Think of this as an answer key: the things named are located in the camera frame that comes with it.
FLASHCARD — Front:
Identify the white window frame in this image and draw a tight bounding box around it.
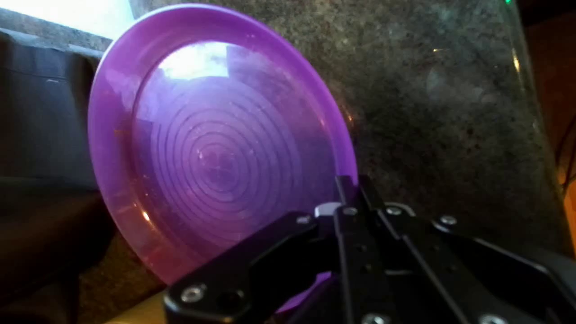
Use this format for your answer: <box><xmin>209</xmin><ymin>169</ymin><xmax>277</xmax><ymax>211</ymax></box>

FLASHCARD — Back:
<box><xmin>0</xmin><ymin>0</ymin><xmax>137</xmax><ymax>42</ymax></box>

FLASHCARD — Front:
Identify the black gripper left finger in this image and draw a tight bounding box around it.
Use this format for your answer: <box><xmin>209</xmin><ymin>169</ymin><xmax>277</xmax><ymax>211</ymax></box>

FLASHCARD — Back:
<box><xmin>162</xmin><ymin>175</ymin><xmax>392</xmax><ymax>324</ymax></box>

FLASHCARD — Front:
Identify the purple plastic plate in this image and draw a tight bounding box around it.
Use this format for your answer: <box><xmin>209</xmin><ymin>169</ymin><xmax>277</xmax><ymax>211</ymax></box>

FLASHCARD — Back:
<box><xmin>86</xmin><ymin>2</ymin><xmax>360</xmax><ymax>313</ymax></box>

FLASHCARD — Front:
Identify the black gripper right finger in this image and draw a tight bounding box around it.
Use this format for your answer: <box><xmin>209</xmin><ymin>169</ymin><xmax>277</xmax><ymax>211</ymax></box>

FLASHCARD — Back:
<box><xmin>358</xmin><ymin>178</ymin><xmax>576</xmax><ymax>324</ymax></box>

